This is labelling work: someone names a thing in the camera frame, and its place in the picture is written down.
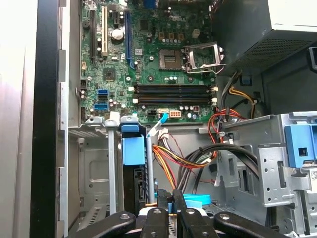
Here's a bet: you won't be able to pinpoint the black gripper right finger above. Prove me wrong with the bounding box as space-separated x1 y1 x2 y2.
172 189 284 238

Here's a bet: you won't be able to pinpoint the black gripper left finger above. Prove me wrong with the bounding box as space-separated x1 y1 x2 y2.
74 189 173 238

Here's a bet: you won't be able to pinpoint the blue data wire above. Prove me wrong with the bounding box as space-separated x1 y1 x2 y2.
146 113 211 214

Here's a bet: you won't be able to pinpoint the orange red power wire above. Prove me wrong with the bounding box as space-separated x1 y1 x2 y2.
151 144 217 193

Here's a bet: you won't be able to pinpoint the hard disk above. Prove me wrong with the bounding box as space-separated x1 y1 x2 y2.
118 115 156 215

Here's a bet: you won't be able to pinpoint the grey metal disk bay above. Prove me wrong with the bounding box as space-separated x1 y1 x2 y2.
68 113 156 224

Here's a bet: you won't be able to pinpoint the grey optical drive cage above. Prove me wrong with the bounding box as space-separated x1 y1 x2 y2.
217 111 317 238

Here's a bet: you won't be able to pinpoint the white paper tag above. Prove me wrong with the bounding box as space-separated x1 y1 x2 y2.
108 111 122 122

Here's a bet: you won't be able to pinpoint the black RAM slot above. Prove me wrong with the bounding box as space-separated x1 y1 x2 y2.
132 84 218 90
132 94 218 100
132 99 218 105
132 89 218 95

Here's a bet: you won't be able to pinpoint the green motherboard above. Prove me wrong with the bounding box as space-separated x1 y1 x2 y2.
78 0 218 124

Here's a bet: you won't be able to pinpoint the black chipset chip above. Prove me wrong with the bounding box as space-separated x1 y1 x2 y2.
103 67 117 81

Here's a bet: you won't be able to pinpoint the CPU socket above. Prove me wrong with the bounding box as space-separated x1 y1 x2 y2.
158 48 183 70

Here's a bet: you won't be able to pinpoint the metal socket cover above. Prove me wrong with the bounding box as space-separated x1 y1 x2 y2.
182 41 226 74

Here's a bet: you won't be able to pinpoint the blue expansion slot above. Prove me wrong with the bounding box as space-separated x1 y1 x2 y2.
124 11 133 70

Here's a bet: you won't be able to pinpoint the silver coin battery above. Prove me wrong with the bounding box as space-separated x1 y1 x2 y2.
110 28 124 41

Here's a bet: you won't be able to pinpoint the long black expansion slot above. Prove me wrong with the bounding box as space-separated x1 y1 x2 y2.
89 9 97 62

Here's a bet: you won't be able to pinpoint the cream expansion slot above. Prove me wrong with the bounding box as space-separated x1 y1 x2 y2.
101 6 108 57

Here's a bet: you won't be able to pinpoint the grey power supply unit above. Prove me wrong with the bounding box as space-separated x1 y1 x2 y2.
212 0 317 76

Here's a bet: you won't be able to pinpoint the black wire bundle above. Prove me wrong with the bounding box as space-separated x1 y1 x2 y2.
177 143 260 196

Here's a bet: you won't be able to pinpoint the red orange wire bundle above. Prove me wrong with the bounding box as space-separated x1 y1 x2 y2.
207 106 248 144

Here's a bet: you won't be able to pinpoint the yellow black power wires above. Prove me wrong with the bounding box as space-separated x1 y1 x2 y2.
220 70 258 119

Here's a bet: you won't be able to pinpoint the thin wire locking lever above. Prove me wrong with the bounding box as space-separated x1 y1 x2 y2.
185 63 227 75

